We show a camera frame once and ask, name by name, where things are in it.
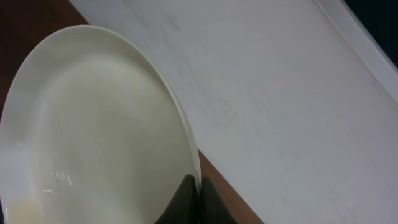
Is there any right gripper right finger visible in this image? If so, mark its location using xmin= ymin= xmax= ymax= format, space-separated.
xmin=199 ymin=177 xmax=238 ymax=224

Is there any white plate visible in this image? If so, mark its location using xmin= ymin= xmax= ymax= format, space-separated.
xmin=1 ymin=25 xmax=201 ymax=223

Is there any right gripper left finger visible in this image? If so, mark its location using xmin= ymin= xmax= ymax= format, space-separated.
xmin=155 ymin=174 xmax=199 ymax=224

